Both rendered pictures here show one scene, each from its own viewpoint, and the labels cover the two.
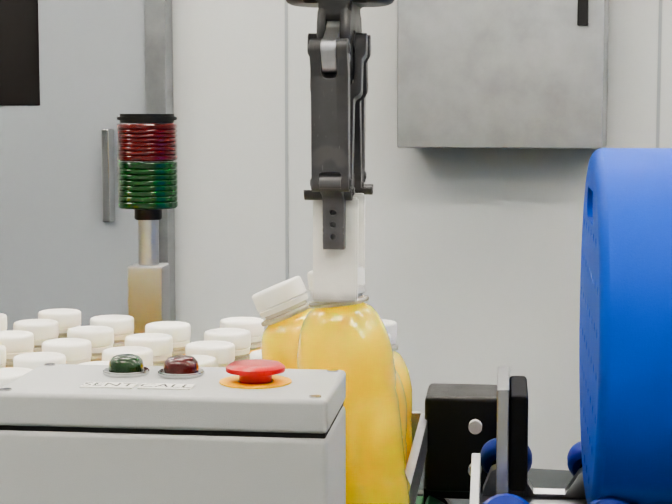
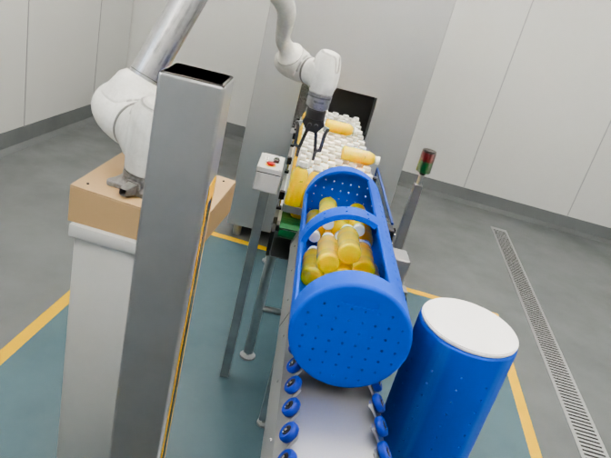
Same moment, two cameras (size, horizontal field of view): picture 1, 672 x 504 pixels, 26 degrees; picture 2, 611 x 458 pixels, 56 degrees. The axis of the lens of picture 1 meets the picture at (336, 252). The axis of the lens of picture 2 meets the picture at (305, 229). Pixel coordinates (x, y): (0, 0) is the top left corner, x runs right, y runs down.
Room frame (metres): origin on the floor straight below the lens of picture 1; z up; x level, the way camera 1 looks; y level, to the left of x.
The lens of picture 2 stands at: (0.67, -2.12, 1.80)
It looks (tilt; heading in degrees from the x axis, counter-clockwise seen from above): 23 degrees down; 80
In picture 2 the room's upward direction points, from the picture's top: 15 degrees clockwise
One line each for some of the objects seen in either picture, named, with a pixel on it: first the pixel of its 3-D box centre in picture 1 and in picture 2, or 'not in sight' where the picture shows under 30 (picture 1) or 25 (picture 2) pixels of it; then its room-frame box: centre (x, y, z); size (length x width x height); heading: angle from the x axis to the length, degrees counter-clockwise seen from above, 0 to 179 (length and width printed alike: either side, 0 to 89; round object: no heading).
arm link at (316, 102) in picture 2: not in sight; (318, 101); (0.99, 0.00, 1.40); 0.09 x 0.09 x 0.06
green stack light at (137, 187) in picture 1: (147, 184); (424, 166); (1.54, 0.20, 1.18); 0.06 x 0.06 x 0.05
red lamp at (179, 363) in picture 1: (181, 365); not in sight; (0.89, 0.10, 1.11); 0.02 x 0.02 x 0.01
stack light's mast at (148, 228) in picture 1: (147, 189); (424, 167); (1.54, 0.20, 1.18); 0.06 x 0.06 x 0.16
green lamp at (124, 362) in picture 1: (126, 364); not in sight; (0.90, 0.13, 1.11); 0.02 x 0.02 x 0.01
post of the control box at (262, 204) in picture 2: not in sight; (244, 286); (0.88, 0.10, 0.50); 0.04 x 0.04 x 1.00; 83
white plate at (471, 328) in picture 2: not in sight; (469, 325); (1.44, -0.82, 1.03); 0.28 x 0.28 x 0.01
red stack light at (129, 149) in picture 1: (147, 141); (427, 156); (1.54, 0.20, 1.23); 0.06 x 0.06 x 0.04
